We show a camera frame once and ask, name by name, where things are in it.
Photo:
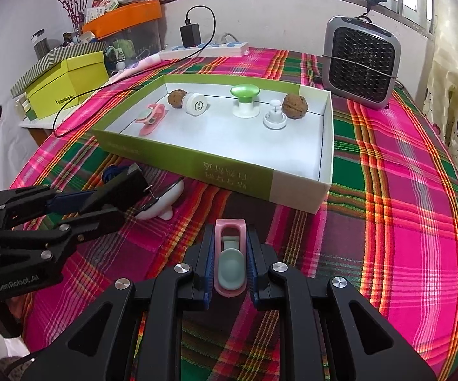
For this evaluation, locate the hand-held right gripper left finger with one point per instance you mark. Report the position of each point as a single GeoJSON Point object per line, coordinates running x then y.
{"type": "Point", "coordinates": [210, 274]}

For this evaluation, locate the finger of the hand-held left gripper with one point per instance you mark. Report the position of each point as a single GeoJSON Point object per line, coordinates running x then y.
{"type": "Point", "coordinates": [70, 202]}
{"type": "Point", "coordinates": [94, 220]}

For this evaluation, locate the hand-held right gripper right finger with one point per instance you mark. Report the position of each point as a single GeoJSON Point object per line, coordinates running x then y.
{"type": "Point", "coordinates": [251, 274]}

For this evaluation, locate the pink clip with grey pad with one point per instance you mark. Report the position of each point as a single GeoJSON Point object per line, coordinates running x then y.
{"type": "Point", "coordinates": [149, 121]}
{"type": "Point", "coordinates": [231, 270]}

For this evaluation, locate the green and white shallow box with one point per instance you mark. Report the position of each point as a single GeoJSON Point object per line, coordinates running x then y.
{"type": "Point", "coordinates": [233, 143]}

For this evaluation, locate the white round jar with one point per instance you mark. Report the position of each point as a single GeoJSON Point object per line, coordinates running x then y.
{"type": "Point", "coordinates": [196, 104]}

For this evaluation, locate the small white round stand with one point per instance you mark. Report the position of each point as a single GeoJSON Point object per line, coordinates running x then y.
{"type": "Point", "coordinates": [274, 120]}

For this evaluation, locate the green-topped white knob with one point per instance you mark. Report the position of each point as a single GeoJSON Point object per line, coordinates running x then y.
{"type": "Point", "coordinates": [245, 92]}

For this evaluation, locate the white plastic bag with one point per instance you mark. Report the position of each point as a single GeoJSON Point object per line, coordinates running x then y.
{"type": "Point", "coordinates": [10, 349]}

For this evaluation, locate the white oval gadget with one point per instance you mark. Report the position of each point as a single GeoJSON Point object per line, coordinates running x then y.
{"type": "Point", "coordinates": [163, 202]}

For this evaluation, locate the white shelf board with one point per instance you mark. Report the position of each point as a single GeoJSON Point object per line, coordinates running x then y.
{"type": "Point", "coordinates": [34, 124]}

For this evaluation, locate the yellow-green cardboard box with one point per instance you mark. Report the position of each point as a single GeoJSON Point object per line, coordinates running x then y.
{"type": "Point", "coordinates": [74, 83]}

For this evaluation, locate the small white bottle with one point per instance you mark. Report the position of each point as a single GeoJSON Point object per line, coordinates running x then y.
{"type": "Point", "coordinates": [120, 66]}

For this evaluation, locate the striped lid box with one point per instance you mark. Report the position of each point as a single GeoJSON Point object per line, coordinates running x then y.
{"type": "Point", "coordinates": [54, 57]}

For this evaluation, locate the brown walnut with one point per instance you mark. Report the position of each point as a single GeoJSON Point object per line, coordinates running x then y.
{"type": "Point", "coordinates": [295, 106]}
{"type": "Point", "coordinates": [175, 98]}

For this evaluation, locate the pink and white tube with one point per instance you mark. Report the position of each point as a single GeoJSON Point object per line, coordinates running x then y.
{"type": "Point", "coordinates": [141, 65]}

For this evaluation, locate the plaid tablecloth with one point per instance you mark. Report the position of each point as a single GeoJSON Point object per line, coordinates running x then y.
{"type": "Point", "coordinates": [391, 206]}

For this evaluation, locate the dark glass jar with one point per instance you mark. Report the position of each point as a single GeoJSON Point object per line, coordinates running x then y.
{"type": "Point", "coordinates": [39, 45]}

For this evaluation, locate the small brown bottle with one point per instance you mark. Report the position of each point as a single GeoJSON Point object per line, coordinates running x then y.
{"type": "Point", "coordinates": [68, 39]}

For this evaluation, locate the green pouch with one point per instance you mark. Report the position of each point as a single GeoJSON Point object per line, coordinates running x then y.
{"type": "Point", "coordinates": [123, 47]}

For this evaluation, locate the clear bin with orange lid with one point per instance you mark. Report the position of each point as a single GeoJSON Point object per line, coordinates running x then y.
{"type": "Point", "coordinates": [125, 14]}

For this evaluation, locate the printed paper packets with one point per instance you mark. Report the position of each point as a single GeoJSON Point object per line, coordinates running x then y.
{"type": "Point", "coordinates": [102, 6]}

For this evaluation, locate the red flower branches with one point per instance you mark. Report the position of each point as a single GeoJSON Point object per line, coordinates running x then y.
{"type": "Point", "coordinates": [68, 0]}

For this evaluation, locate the black charger adapter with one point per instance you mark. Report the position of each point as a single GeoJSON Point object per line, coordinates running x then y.
{"type": "Point", "coordinates": [190, 35]}

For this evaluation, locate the white power strip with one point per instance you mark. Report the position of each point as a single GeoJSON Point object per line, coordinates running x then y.
{"type": "Point", "coordinates": [221, 49]}

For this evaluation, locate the grey desktop heater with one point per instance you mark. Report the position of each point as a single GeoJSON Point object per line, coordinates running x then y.
{"type": "Point", "coordinates": [360, 63]}

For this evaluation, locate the heart print curtain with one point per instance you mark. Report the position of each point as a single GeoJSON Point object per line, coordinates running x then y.
{"type": "Point", "coordinates": [451, 99]}

